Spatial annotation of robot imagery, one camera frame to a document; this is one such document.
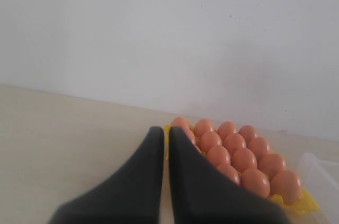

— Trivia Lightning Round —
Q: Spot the clear plastic container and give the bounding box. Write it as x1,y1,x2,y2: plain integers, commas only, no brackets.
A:
297,153,338,223

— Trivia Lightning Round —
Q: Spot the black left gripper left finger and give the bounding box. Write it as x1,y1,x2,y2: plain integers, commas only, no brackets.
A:
49,127,164,224

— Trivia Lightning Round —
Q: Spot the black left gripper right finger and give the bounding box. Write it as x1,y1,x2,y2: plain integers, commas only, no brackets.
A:
168,127,290,223

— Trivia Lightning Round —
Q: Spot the brown egg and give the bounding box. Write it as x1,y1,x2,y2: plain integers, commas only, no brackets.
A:
217,121,237,141
257,153,287,181
193,119,216,138
238,124,257,144
206,145,231,167
240,168,270,198
217,163,240,185
199,131,222,154
222,133,246,152
247,137,271,162
193,145,204,156
184,128,196,145
231,148,257,173
270,169,302,205
171,116,190,129

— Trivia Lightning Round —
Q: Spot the yellow plastic egg tray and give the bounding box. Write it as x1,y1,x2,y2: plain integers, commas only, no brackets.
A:
164,124,319,214

